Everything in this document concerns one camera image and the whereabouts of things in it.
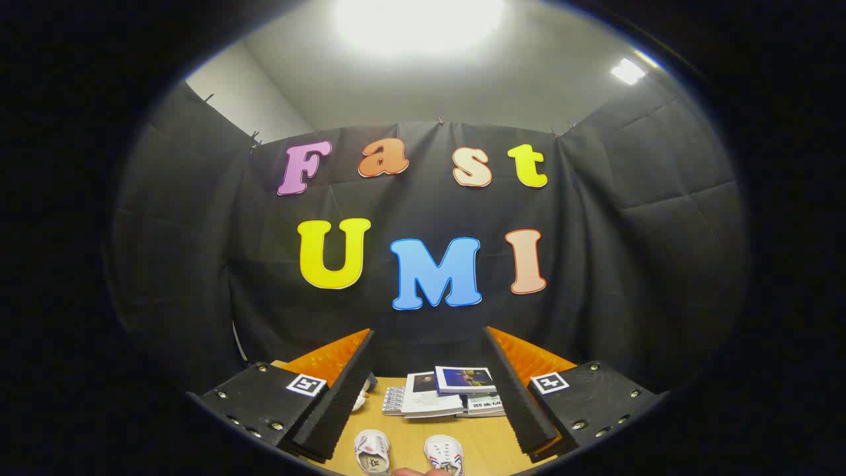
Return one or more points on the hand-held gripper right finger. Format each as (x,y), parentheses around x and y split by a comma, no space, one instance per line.
(519,396)

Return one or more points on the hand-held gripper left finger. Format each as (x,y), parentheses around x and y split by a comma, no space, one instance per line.
(337,403)

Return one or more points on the white canvas shoe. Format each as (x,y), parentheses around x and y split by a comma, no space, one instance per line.
(372,453)
(444,456)

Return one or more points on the white plush duck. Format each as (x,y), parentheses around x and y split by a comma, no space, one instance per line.
(361,398)

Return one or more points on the white book with teal print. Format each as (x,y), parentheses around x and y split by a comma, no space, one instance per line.
(484,404)

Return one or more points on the plush penguin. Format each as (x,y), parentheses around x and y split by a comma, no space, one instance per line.
(371,381)

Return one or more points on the blue cover book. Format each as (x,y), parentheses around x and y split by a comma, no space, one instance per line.
(466,380)

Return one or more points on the patterned cover book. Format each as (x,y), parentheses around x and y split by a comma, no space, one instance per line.
(393,400)

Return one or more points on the thick white cover book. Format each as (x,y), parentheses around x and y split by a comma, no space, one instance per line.
(428,400)

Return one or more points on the small ceiling light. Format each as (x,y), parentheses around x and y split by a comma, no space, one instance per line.
(628,71)

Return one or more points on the large ceiling light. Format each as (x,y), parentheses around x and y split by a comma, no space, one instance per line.
(416,20)

